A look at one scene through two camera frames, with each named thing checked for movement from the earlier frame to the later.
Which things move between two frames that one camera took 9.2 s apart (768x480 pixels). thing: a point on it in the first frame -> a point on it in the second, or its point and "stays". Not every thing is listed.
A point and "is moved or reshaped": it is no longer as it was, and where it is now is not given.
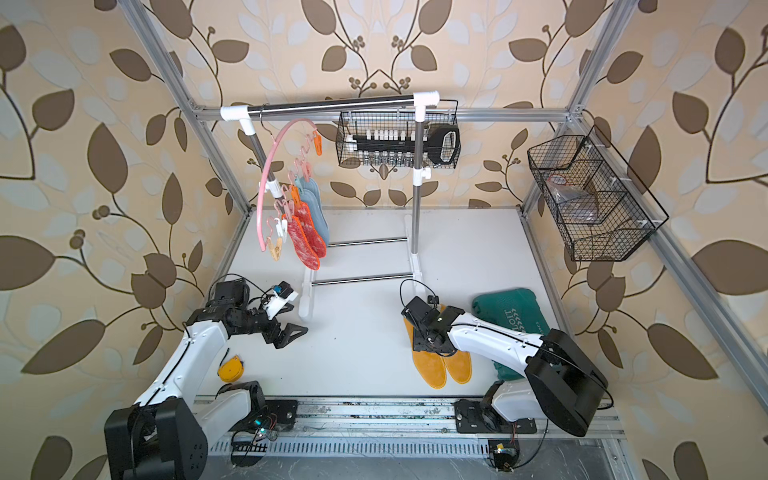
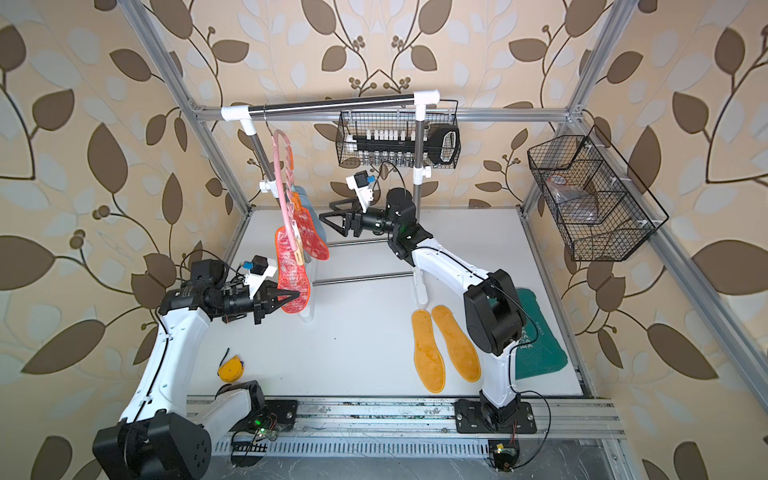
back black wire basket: (388, 138) stays
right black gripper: (418, 343) -> (343, 229)
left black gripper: (273, 336) -> (277, 297)
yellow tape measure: (231, 370) stays
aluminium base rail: (404, 438) stays
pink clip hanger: (284, 208) is moved or reshaped
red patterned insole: (305, 249) -> (292, 275)
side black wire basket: (603, 209) stays
